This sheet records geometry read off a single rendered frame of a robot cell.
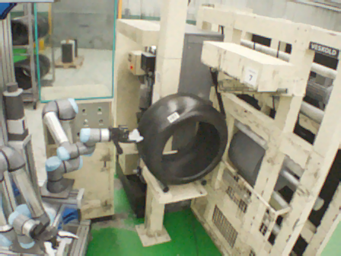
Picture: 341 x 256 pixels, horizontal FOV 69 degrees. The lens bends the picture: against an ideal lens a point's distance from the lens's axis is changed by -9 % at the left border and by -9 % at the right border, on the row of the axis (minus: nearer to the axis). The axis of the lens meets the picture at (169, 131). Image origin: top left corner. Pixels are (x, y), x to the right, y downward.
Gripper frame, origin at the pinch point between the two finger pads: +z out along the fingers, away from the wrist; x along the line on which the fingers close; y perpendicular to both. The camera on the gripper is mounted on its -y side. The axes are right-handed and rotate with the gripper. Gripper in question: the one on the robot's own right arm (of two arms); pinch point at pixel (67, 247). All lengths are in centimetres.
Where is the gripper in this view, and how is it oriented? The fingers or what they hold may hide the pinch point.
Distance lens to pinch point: 124.8
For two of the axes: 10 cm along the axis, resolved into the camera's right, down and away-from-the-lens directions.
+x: -3.9, 2.5, -8.9
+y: -1.5, 9.3, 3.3
